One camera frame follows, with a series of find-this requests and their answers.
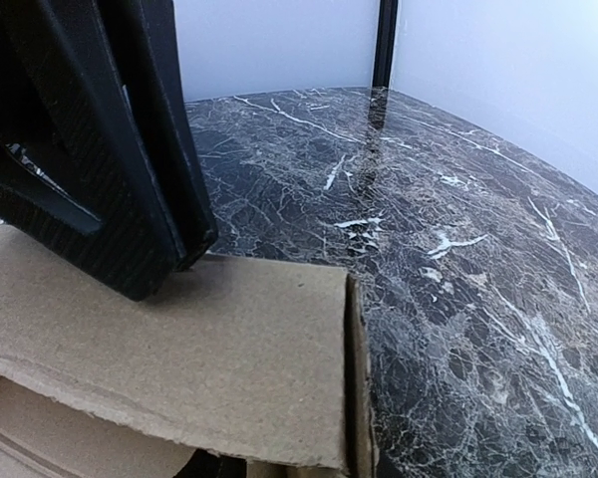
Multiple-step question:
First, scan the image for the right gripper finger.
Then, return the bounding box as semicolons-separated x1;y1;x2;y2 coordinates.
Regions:
0;1;218;301

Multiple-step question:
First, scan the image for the brown cardboard box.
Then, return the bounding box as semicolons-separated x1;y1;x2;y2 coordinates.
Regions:
0;225;378;477

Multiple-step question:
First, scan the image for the right black frame post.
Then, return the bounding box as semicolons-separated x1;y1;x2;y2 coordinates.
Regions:
372;0;399;89

